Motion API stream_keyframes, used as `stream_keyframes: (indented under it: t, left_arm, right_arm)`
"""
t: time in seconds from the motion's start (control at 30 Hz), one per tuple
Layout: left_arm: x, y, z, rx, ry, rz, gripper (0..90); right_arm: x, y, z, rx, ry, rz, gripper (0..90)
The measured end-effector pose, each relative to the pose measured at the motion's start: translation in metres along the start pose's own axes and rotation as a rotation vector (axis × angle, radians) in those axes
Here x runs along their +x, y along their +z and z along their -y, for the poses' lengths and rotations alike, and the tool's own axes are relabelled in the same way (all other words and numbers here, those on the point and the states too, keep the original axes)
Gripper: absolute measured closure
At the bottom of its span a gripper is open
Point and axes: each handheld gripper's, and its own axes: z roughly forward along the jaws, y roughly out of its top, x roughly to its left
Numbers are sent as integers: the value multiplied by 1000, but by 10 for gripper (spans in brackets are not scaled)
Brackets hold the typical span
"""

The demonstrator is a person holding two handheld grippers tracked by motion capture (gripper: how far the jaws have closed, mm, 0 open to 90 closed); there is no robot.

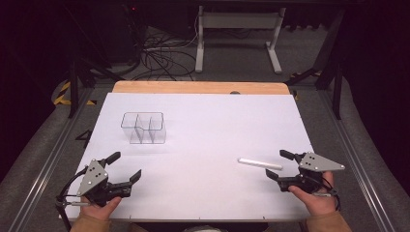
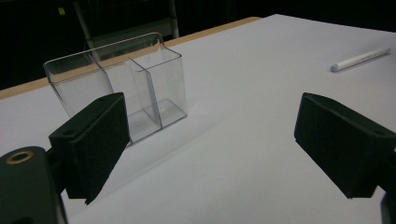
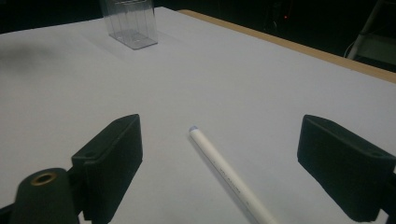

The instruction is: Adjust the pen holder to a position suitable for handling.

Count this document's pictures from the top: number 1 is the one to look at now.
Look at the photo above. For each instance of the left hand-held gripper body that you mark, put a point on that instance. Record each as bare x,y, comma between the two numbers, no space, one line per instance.
94,177

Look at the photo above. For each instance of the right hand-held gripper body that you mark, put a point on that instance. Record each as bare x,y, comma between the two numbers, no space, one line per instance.
317,163

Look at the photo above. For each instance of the person's left hand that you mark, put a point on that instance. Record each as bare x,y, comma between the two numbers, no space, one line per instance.
96,211

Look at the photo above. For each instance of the person's right hand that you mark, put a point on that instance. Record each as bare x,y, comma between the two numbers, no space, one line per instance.
319,203

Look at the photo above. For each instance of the white stick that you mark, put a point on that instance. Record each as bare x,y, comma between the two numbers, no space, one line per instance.
259,163

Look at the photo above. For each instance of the clear plastic divided organizer box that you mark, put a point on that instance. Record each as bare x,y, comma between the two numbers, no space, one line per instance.
143,130

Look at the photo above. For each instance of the black metal stand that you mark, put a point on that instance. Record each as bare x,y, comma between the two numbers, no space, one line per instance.
337,96
73,93

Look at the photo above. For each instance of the white table cover sheet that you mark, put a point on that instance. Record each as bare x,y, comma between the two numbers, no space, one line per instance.
199,129

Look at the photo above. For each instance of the yellow black hazard tape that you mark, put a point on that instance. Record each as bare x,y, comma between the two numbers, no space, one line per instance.
61,97

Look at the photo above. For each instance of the dark round table grommet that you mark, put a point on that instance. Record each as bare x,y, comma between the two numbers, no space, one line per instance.
235,92

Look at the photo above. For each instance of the black equipment cabinet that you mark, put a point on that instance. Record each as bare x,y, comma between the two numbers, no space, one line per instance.
109,32

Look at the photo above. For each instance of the aluminium floor rail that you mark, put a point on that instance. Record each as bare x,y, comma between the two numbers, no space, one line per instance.
354,161
48,167

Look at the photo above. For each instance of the white metal stand frame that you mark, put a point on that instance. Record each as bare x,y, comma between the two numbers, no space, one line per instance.
238,21

